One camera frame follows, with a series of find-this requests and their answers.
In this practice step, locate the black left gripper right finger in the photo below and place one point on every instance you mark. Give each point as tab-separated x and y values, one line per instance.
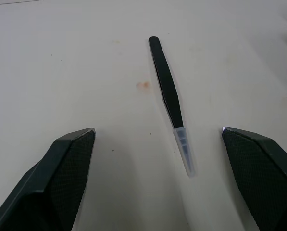
261	183

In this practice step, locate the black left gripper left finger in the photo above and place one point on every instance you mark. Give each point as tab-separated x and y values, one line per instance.
54	183

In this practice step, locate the black tweezers with clear cap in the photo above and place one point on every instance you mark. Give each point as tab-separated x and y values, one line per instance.
166	81

